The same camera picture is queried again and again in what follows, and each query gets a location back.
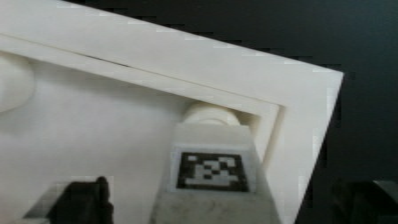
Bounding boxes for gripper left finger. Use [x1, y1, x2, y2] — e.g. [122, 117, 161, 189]
[24, 175, 116, 224]

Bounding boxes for white table leg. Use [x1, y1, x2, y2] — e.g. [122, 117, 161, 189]
[150, 103, 282, 224]

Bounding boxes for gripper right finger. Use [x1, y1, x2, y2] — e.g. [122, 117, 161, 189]
[335, 180, 398, 224]

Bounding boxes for white square tabletop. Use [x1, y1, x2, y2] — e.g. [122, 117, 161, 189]
[0, 51, 258, 224]

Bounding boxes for white U-shaped fence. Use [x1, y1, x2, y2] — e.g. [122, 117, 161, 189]
[0, 0, 344, 224]

